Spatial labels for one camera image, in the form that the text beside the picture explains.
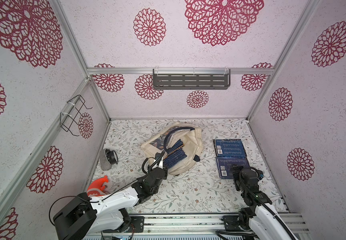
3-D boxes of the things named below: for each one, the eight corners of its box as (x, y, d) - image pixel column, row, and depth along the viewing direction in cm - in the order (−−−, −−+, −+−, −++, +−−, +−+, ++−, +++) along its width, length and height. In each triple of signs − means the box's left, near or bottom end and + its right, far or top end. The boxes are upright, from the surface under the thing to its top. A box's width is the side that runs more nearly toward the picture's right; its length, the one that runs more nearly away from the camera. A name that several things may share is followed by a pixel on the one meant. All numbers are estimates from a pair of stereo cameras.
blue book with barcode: (216, 156, 101) (217, 154, 99) (213, 141, 109) (214, 139, 107) (245, 156, 101) (246, 154, 99) (239, 141, 109) (241, 139, 107)
